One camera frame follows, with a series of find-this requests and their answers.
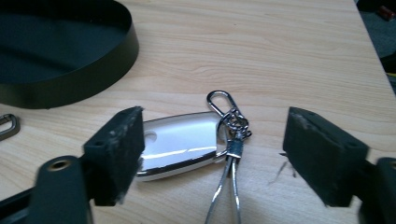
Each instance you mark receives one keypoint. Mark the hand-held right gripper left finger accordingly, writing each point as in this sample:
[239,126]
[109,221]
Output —
[112,155]

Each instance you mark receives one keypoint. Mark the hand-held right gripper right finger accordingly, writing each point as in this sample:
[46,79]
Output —
[317,155]

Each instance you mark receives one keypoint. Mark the white car key with keyring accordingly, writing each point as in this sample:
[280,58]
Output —
[180,143]

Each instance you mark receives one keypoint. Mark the black key rack with tray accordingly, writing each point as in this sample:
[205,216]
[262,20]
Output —
[62,84]

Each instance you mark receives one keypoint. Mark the black car key with clip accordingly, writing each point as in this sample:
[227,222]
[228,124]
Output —
[14,127]

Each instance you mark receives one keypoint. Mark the small red object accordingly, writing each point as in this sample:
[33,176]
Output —
[386,13]

